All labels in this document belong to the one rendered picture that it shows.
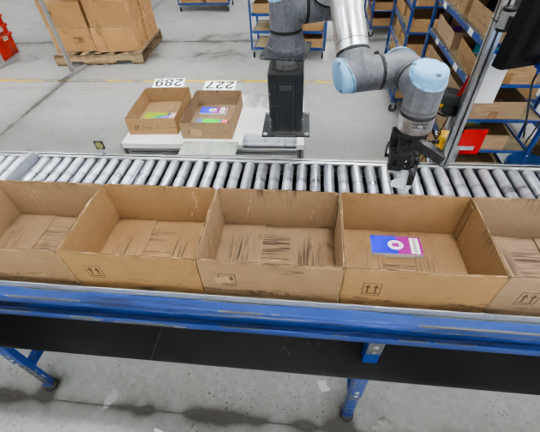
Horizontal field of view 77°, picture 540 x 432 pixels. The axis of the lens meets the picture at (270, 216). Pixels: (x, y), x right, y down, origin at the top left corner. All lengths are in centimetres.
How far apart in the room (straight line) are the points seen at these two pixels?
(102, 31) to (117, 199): 434
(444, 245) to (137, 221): 105
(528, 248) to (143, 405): 172
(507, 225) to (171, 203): 110
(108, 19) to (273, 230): 457
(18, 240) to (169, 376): 96
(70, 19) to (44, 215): 437
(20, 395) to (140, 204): 130
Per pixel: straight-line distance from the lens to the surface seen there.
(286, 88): 180
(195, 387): 190
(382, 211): 115
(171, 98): 236
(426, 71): 93
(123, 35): 541
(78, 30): 570
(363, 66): 98
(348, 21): 103
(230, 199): 113
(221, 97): 223
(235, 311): 98
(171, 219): 128
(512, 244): 134
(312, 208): 112
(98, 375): 209
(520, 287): 106
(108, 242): 129
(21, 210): 158
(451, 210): 120
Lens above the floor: 176
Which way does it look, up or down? 45 degrees down
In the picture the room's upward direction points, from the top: 3 degrees counter-clockwise
